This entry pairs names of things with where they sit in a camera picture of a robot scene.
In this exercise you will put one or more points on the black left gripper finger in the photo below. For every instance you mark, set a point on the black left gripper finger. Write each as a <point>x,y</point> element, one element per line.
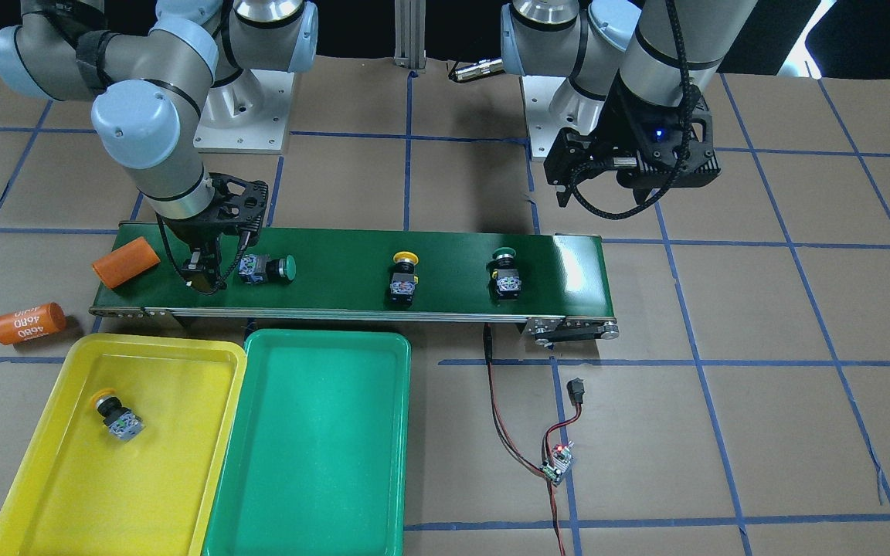
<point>564,195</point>

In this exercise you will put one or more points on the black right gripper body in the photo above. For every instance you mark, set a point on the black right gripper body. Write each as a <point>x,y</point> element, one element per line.
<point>187,232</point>

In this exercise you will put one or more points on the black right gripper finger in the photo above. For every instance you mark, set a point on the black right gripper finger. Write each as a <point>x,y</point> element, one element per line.
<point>201,270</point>

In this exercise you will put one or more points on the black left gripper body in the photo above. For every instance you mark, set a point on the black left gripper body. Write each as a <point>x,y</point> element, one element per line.
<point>616,128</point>

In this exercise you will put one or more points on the green push button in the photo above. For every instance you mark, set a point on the green push button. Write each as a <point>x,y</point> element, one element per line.
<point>505,278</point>
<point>258,268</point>

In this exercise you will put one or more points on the plain orange cylinder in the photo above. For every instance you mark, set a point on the plain orange cylinder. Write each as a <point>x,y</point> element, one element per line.
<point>125,263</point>

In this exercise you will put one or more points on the yellow push button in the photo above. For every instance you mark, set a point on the yellow push button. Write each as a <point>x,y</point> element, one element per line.
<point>120,421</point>
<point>404,280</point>

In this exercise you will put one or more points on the orange cylinder with 4680 print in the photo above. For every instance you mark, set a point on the orange cylinder with 4680 print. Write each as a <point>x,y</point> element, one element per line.
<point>32,323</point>

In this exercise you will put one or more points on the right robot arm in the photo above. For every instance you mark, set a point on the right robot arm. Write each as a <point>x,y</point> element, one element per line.
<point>148,93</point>

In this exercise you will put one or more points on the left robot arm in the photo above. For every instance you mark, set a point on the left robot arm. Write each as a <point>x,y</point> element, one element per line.
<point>659,50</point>

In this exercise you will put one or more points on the green conveyor belt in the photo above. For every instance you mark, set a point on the green conveyor belt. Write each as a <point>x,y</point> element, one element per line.
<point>344,275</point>

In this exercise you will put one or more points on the black connector plug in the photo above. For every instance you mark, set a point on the black connector plug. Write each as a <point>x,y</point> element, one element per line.
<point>575,391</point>

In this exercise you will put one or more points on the green tray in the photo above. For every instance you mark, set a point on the green tray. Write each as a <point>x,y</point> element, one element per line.
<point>316,464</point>

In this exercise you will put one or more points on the yellow tray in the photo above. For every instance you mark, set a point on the yellow tray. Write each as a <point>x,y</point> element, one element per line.
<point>81,491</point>

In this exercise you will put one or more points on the small controller circuit board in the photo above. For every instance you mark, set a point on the small controller circuit board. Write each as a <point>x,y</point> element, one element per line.
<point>558,463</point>

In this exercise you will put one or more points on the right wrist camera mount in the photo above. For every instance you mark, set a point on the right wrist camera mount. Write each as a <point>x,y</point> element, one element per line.
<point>239,205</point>

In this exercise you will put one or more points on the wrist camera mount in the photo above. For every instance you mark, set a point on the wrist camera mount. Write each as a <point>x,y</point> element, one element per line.
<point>239,205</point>
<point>654,134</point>

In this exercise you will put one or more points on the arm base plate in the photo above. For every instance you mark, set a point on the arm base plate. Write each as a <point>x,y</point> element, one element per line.
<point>249,115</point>
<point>552,104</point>

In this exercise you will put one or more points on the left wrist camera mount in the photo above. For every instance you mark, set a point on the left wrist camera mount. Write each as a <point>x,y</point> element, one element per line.
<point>654,134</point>

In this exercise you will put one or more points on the aluminium frame post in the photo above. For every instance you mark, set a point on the aluminium frame post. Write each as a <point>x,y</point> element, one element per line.
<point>409,24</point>

